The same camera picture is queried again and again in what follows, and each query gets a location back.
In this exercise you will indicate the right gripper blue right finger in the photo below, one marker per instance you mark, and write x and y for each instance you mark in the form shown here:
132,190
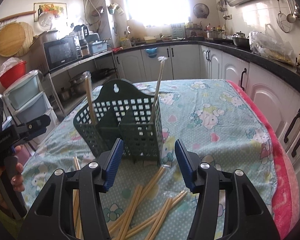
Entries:
246,215

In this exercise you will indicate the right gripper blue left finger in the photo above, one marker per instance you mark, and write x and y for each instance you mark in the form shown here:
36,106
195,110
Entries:
51,214

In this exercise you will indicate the chopsticks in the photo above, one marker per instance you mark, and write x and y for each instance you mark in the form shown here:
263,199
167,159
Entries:
156,220
138,197
76,215

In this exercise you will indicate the chopsticks compartment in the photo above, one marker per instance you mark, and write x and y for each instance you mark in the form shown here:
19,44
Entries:
88,90
162,60

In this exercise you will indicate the left hand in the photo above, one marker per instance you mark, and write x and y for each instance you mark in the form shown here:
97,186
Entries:
14,170

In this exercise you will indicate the plastic drawer unit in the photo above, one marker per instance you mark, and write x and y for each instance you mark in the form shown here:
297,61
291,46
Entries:
26,100

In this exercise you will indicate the hello kitty tablecloth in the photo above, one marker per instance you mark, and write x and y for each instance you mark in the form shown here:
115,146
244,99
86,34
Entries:
210,118

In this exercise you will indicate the red plastic basin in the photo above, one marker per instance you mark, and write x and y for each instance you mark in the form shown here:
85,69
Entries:
13,74

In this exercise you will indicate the dark green utensil basket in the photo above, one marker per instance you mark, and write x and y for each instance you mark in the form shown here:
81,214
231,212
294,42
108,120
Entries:
121,111

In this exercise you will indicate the pink blanket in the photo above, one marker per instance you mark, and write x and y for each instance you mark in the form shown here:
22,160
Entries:
285,202

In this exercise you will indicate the steel stock pot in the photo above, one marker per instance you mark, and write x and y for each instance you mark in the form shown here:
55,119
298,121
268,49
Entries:
78,83

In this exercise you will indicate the round bamboo tray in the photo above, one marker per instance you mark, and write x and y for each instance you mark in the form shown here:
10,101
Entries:
16,39

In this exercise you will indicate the black microwave oven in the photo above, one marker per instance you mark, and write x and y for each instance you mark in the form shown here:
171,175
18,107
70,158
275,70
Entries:
61,52

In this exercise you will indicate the light blue storage box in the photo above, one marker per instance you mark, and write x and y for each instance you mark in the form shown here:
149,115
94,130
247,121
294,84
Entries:
97,47

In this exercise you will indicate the blender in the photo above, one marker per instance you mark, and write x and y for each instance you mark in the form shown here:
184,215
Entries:
81,31

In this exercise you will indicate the blue hanging bowl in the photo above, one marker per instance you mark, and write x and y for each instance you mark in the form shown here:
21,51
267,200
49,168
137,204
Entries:
151,52

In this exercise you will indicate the steel pot on counter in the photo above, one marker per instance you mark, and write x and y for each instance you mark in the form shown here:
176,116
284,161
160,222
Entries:
214,34

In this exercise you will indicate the clear plastic bag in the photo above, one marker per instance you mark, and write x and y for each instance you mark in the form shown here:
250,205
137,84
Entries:
270,45

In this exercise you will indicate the steel ladle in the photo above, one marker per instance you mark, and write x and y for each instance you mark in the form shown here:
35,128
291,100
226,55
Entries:
291,18

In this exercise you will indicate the fruit wall picture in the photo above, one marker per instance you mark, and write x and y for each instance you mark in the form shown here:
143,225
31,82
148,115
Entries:
57,9

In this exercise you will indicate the small wall fan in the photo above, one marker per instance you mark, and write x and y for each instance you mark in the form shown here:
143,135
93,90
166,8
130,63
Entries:
201,10

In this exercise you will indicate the wire mesh skimmer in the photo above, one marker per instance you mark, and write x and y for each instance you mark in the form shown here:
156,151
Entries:
282,22

